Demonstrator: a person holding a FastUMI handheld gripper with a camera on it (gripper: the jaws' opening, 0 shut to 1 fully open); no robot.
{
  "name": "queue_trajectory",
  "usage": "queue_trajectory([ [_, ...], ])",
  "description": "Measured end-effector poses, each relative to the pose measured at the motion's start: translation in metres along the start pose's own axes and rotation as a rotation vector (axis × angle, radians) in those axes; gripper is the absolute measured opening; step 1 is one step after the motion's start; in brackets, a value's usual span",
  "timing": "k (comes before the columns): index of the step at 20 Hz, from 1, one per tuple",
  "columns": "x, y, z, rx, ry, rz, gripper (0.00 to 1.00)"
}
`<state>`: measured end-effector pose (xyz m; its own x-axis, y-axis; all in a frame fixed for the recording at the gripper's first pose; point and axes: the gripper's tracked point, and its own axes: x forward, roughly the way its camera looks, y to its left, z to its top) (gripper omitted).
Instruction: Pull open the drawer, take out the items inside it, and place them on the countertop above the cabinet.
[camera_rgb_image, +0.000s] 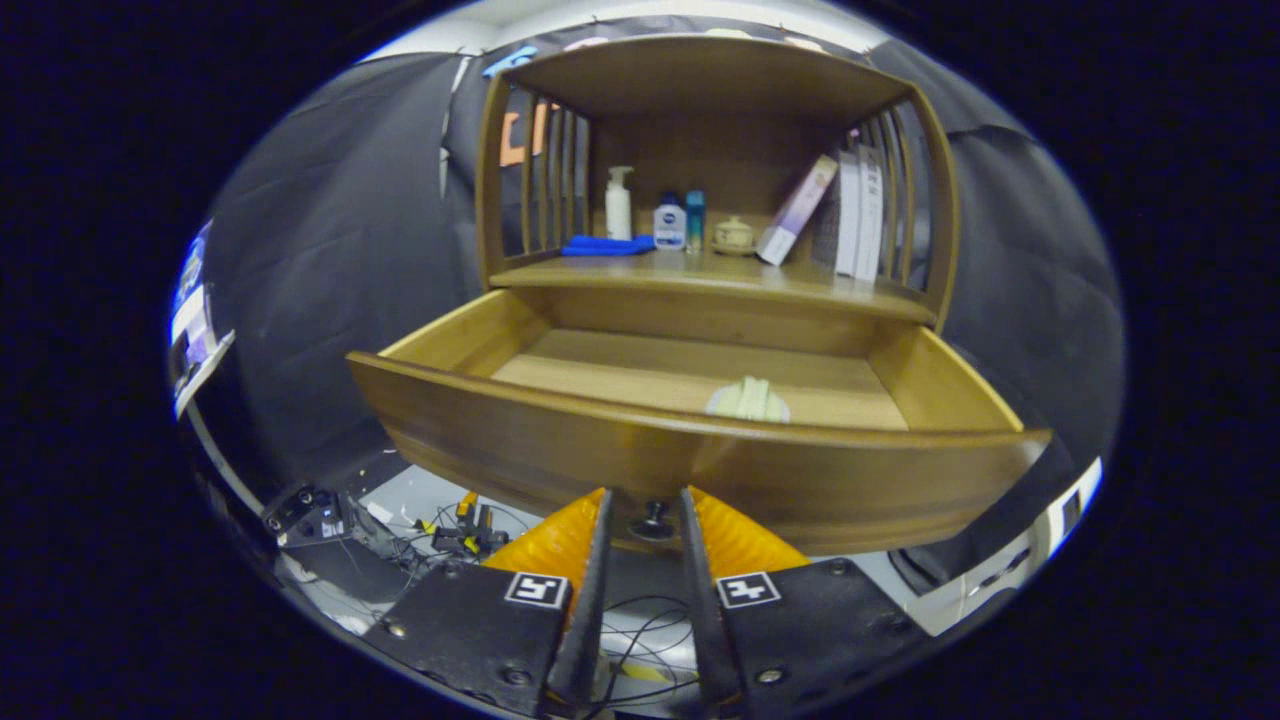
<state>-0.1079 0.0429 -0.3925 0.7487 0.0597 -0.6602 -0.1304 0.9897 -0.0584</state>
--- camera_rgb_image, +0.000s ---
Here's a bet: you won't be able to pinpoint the white book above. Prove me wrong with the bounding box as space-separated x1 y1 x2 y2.
856 143 887 284

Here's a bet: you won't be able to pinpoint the yellow black cable connectors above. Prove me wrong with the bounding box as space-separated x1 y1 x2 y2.
430 490 511 557

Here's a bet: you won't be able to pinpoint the wooden countertop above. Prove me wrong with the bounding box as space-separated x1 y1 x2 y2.
490 248 941 323

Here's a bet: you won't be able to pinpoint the patterned cover book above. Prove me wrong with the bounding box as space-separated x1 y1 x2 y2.
810 150 863 279

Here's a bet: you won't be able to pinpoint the wooden drawer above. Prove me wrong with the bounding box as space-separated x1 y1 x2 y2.
345 288 1053 557

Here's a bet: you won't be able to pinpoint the purple book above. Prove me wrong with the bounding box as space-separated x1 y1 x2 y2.
755 153 839 267

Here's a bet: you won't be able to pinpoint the black electronic device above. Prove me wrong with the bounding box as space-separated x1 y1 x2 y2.
262 483 351 549

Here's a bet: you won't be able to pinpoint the wooden cabinet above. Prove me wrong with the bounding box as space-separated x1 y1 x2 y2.
475 35 961 331

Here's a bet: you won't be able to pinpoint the white bottle with blue cap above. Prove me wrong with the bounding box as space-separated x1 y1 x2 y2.
653 193 688 251

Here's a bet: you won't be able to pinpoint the black cable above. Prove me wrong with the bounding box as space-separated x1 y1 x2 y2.
600 595 701 706

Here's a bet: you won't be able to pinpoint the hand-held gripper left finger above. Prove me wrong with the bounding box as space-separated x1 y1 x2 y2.
362 486 615 719

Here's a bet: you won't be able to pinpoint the white pump bottle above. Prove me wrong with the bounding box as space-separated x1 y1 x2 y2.
604 165 636 242

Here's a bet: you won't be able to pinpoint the colourful printed board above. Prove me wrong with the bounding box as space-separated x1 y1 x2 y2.
168 222 237 419

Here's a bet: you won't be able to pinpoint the blue folded cloth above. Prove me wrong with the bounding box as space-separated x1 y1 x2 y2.
560 234 656 257

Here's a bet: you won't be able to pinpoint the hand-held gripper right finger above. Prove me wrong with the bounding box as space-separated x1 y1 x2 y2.
680 485 933 719

